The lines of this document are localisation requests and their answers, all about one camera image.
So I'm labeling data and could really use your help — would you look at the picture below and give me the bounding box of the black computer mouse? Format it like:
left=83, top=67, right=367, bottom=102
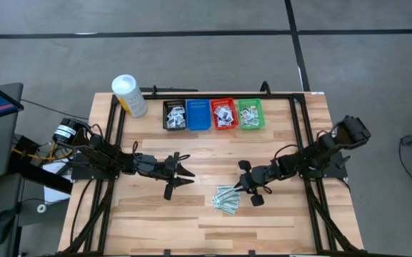
left=0, top=208, right=16, bottom=247

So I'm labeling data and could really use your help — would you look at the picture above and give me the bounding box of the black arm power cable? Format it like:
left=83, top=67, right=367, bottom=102
left=69, top=178, right=95, bottom=247

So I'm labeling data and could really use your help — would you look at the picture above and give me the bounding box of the black plastic basket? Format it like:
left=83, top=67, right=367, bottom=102
left=162, top=99, right=188, bottom=131

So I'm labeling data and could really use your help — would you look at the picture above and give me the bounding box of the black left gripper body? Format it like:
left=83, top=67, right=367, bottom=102
left=155, top=152, right=181, bottom=201

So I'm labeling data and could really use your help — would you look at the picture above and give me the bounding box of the red plastic basket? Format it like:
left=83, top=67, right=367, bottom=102
left=210, top=98, right=240, bottom=131

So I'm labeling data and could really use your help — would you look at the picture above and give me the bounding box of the yellow cable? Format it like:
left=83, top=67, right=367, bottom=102
left=11, top=142, right=71, bottom=162

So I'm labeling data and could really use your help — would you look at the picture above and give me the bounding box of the black left wrist camera cable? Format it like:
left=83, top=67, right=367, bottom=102
left=131, top=140, right=191, bottom=162

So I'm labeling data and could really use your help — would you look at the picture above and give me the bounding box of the dark grey desk top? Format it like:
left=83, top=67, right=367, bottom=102
left=0, top=173, right=24, bottom=257

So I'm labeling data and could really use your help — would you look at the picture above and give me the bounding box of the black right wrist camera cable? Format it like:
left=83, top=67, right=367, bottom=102
left=272, top=143, right=301, bottom=163

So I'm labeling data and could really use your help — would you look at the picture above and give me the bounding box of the black stand beam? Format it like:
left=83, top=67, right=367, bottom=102
left=8, top=136, right=74, bottom=196

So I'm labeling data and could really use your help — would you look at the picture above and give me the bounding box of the pile of paper banknotes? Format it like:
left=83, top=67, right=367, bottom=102
left=215, top=206, right=237, bottom=217

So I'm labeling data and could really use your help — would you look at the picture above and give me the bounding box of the green plastic basket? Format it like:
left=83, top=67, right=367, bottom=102
left=237, top=99, right=266, bottom=131

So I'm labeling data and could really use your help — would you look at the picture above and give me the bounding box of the blue plastic basket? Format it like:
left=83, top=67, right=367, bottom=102
left=185, top=99, right=212, bottom=131

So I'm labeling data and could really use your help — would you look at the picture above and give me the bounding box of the black aluminium table frame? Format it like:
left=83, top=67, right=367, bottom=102
left=59, top=81, right=363, bottom=257

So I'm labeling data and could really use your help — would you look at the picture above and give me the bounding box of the white wipes canister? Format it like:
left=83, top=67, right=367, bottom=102
left=111, top=74, right=149, bottom=119

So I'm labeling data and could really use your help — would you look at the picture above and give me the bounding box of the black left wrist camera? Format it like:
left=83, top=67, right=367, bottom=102
left=157, top=160, right=174, bottom=176

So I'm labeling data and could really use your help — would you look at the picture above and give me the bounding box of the white paper sheet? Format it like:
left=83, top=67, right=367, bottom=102
left=42, top=159, right=74, bottom=204

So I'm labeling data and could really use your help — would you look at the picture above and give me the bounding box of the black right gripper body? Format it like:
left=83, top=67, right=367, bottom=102
left=238, top=159, right=269, bottom=207

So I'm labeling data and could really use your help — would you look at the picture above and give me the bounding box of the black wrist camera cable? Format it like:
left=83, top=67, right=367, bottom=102
left=272, top=143, right=301, bottom=163
left=131, top=140, right=191, bottom=162

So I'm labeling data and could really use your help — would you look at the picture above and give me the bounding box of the black base clamp handle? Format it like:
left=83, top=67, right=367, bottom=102
left=335, top=155, right=351, bottom=169

